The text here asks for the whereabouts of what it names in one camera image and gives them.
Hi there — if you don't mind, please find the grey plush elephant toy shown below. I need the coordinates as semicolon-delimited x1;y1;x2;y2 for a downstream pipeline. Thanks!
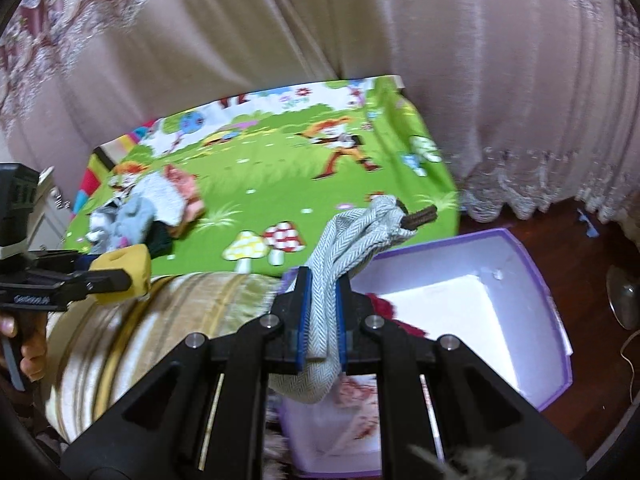
86;195;156;254

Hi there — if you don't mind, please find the red fluffy sock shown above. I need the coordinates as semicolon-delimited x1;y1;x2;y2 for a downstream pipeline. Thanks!
368;294;427;338

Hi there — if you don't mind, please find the brown knitted cloth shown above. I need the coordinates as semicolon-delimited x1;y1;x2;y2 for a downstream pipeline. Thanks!
396;198;437;231

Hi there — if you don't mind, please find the grey herringbone sock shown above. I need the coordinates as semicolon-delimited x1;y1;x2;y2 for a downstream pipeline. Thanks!
270;195;416;404

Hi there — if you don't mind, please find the dark green knitted cloth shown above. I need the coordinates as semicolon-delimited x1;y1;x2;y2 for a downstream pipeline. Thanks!
144;221;174;259

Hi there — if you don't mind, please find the pink embroidered towel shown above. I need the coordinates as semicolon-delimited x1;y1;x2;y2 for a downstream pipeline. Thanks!
163;165;206;238

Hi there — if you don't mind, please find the person's left hand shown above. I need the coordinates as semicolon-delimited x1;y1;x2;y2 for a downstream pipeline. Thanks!
1;311;48;382

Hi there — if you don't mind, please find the white ornate cabinet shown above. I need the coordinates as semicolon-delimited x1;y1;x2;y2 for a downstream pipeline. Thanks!
27;167;72;250

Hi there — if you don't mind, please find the purple storage box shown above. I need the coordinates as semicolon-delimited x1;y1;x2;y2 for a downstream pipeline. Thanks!
279;229;573;479

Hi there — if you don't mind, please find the floor fan base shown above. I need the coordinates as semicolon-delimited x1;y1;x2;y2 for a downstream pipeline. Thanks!
606;266;639;330

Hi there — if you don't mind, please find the colourful cartoon play mat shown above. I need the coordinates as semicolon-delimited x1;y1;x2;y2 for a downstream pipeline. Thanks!
64;75;459;276

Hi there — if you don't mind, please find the beige pink curtain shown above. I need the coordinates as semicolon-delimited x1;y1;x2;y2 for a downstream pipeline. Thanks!
1;0;639;222

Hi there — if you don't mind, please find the white power cable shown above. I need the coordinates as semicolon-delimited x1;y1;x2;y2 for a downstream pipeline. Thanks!
619;328;640;411

